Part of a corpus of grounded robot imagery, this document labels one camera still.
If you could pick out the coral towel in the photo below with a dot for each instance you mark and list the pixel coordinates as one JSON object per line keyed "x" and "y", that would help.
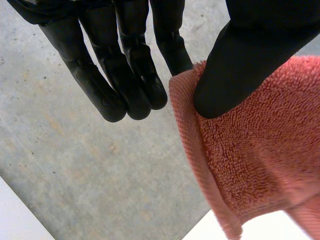
{"x": 255, "y": 150}

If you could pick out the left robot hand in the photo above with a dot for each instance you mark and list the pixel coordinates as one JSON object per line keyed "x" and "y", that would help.
{"x": 240, "y": 62}

